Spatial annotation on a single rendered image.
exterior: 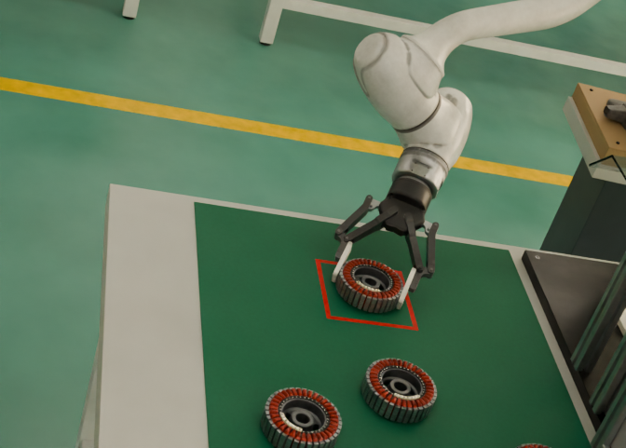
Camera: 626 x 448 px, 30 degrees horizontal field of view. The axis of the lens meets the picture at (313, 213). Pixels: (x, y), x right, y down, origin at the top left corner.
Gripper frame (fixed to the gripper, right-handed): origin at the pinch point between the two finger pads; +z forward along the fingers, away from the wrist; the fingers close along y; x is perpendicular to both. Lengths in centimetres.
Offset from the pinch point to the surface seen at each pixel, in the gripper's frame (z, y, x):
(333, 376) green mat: 21.8, 1.4, -10.1
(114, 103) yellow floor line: -90, -110, 141
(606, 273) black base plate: -29, 39, 18
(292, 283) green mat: 6.2, -11.8, -1.1
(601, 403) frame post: 6.6, 41.4, -5.9
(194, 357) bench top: 29.2, -18.3, -14.3
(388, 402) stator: 23.6, 10.9, -14.3
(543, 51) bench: -210, 10, 189
